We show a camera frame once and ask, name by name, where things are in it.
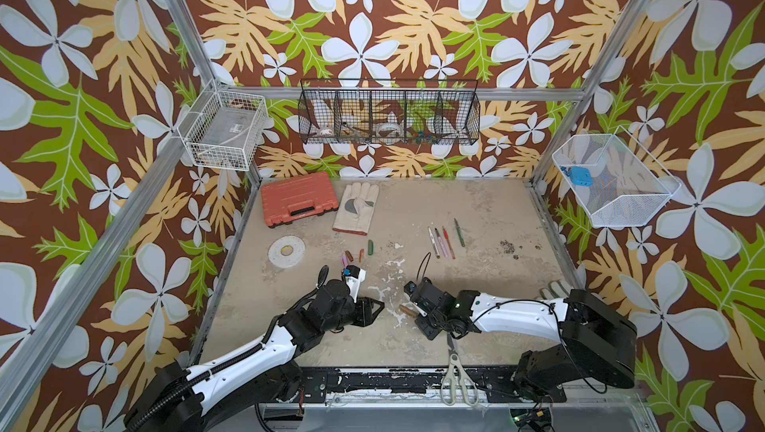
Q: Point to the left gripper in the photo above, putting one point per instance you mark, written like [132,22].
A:
[367,315]

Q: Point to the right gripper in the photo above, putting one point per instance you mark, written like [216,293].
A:
[426,332]

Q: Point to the brown orange pen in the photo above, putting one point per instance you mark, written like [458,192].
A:
[408,311]

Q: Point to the brown white marker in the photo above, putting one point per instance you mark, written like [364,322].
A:
[435,244]

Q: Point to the pink pen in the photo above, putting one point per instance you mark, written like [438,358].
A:
[441,244]

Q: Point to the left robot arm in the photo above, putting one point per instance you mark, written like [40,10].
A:
[199,397]

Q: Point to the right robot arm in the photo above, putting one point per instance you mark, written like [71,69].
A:
[592,341]

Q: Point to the white tape roll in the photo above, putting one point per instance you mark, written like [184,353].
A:
[287,252]

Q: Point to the beige work glove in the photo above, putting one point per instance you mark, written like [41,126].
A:
[357,208]

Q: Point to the red plastic tool case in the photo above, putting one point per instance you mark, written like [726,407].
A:
[298,198]

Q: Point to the blue object in basket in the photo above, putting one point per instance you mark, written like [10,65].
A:
[580,176]

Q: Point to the white mesh basket right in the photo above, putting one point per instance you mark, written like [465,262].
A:
[630,186]

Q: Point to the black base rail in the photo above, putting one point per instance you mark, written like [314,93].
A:
[406,381]

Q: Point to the white-handled scissors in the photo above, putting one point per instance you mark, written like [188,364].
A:
[456,382]

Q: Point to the black wire basket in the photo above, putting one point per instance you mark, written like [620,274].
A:
[386,111]

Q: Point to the white wire basket left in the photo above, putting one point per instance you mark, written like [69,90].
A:
[223,128]

